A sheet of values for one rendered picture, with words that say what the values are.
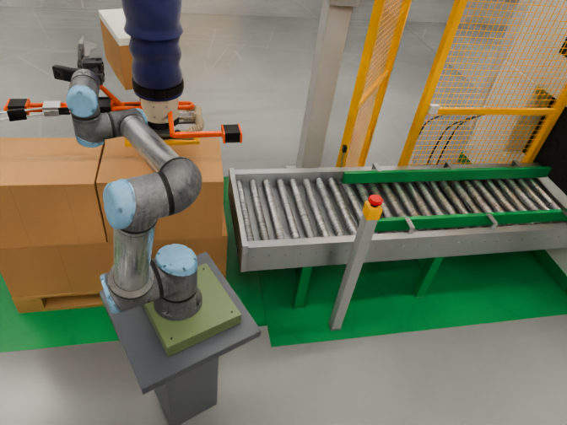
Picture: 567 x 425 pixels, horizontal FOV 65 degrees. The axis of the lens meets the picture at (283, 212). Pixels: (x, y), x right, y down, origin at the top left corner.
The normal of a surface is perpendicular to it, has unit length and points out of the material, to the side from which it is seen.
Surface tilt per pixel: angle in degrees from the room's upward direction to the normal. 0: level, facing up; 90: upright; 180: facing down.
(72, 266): 90
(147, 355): 0
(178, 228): 90
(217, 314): 1
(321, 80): 90
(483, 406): 0
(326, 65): 90
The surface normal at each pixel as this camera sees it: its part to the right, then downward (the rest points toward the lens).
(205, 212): 0.16, 0.67
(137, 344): 0.11, -0.74
